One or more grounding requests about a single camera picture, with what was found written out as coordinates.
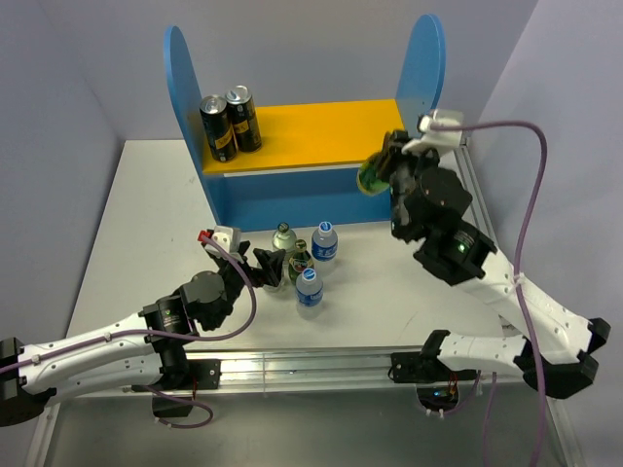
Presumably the front black gold can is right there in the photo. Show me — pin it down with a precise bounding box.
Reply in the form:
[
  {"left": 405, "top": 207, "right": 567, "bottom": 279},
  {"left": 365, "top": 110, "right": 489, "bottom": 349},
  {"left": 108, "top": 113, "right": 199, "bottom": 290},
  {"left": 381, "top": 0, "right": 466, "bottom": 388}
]
[{"left": 200, "top": 94, "right": 237, "bottom": 162}]

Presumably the aluminium side rail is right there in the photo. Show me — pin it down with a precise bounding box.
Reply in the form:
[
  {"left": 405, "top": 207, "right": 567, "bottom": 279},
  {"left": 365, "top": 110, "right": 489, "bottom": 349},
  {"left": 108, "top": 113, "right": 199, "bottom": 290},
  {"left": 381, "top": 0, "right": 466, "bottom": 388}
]
[{"left": 450, "top": 136, "right": 520, "bottom": 307}]

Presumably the water bottle blue label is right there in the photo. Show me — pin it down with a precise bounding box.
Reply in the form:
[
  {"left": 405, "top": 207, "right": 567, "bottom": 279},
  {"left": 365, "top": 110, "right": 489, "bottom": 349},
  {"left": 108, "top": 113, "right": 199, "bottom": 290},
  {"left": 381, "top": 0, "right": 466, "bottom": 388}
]
[
  {"left": 311, "top": 221, "right": 339, "bottom": 263},
  {"left": 295, "top": 268, "right": 324, "bottom": 320}
]

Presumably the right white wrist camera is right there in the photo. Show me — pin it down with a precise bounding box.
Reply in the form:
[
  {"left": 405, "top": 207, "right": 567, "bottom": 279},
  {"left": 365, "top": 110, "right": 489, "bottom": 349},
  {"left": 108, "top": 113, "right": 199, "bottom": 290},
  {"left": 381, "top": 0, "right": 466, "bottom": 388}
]
[{"left": 401, "top": 109, "right": 464, "bottom": 156}]

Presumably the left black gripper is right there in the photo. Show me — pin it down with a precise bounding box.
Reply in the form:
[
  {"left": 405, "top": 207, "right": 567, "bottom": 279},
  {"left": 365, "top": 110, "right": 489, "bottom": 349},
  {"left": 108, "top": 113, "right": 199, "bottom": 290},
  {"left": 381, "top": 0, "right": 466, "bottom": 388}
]
[{"left": 208, "top": 240, "right": 284, "bottom": 328}]

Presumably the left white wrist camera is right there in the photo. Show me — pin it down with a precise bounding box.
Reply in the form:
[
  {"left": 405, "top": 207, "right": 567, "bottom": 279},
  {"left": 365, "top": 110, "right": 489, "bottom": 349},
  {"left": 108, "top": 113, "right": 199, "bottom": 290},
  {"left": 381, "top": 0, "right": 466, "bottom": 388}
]
[{"left": 198, "top": 226, "right": 250, "bottom": 261}]

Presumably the clear Chang bottle rear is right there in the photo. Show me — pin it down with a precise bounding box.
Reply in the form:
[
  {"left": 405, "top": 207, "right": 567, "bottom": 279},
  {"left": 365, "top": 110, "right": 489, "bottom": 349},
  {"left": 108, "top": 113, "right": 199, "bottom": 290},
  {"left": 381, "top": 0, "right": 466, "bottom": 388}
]
[{"left": 272, "top": 222, "right": 298, "bottom": 253}]

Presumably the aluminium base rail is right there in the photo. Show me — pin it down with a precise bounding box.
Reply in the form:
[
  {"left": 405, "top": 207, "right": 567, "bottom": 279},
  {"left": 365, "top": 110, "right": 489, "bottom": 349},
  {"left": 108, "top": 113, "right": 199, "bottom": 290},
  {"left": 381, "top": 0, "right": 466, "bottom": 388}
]
[{"left": 43, "top": 347, "right": 536, "bottom": 395}]

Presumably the rear black gold can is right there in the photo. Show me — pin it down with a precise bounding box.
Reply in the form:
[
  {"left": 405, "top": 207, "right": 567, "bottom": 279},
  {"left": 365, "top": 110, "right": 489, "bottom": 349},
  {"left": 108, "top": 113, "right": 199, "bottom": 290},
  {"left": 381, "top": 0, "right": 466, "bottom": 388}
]
[{"left": 225, "top": 86, "right": 262, "bottom": 153}]

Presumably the black gold can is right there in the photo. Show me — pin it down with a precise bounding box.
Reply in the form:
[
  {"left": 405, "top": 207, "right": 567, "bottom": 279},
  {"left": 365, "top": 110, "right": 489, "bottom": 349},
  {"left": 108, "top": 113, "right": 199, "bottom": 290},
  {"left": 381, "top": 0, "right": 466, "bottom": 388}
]
[
  {"left": 200, "top": 94, "right": 237, "bottom": 162},
  {"left": 225, "top": 86, "right": 262, "bottom": 153}
]

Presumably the front water bottle blue label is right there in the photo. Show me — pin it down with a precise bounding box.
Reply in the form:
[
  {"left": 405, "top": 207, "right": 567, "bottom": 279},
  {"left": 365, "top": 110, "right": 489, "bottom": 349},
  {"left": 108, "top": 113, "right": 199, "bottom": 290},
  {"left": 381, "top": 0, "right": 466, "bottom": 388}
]
[{"left": 295, "top": 268, "right": 324, "bottom": 320}]

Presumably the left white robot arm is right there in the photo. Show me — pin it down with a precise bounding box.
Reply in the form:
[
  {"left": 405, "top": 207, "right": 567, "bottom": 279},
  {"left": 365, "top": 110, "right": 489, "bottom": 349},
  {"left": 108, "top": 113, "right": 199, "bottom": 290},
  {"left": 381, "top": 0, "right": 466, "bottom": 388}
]
[{"left": 1, "top": 242, "right": 285, "bottom": 426}]

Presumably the blue and yellow shelf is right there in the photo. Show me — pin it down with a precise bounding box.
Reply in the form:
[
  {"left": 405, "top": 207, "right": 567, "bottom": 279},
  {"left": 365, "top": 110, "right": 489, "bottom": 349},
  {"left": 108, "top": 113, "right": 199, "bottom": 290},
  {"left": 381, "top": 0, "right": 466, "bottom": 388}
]
[{"left": 163, "top": 14, "right": 446, "bottom": 232}]

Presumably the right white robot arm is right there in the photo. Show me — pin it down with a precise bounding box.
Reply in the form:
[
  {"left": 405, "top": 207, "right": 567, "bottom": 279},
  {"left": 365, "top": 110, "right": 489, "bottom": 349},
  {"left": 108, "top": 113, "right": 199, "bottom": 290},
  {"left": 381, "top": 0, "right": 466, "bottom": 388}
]
[{"left": 379, "top": 130, "right": 610, "bottom": 399}]

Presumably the clear chang bottle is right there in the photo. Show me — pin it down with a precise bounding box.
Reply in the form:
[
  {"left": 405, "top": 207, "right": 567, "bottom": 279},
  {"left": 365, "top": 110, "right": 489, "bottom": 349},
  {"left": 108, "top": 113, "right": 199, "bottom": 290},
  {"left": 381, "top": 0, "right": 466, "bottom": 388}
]
[
  {"left": 263, "top": 279, "right": 286, "bottom": 294},
  {"left": 272, "top": 222, "right": 298, "bottom": 253}
]

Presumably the rear water bottle blue label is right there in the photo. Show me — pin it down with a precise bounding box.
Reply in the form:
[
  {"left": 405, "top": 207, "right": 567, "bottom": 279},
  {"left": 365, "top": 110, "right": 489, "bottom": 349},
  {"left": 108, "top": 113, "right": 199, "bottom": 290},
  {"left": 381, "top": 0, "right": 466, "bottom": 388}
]
[{"left": 311, "top": 221, "right": 339, "bottom": 263}]

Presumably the green Perrier bottle red label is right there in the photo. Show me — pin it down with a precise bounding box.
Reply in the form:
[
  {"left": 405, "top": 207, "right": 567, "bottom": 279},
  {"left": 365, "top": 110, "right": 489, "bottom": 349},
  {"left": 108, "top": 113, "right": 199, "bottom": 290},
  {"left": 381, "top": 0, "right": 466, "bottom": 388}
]
[{"left": 288, "top": 238, "right": 313, "bottom": 285}]

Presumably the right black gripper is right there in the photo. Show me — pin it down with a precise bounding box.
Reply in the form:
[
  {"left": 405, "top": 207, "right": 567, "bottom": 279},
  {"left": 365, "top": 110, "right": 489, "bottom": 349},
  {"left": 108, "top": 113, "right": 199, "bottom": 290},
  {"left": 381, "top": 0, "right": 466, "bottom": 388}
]
[{"left": 373, "top": 127, "right": 441, "bottom": 238}]

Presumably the green Perrier bottle yellow label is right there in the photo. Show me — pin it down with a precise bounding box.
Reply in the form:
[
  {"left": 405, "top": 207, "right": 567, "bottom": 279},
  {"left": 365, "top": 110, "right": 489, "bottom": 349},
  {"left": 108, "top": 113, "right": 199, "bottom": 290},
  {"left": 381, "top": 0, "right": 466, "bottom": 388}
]
[{"left": 356, "top": 132, "right": 395, "bottom": 197}]

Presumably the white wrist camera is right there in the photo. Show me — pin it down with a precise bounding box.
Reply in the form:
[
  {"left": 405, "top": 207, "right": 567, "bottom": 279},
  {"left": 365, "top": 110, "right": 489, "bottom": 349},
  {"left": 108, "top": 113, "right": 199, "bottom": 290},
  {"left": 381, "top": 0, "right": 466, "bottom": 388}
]
[
  {"left": 198, "top": 226, "right": 250, "bottom": 261},
  {"left": 401, "top": 109, "right": 464, "bottom": 156}
]

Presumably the clear Chang bottle front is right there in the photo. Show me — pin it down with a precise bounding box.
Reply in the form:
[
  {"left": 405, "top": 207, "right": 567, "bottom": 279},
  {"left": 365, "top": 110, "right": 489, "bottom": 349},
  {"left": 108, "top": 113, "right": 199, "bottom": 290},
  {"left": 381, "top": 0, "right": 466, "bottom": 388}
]
[{"left": 263, "top": 279, "right": 286, "bottom": 294}]

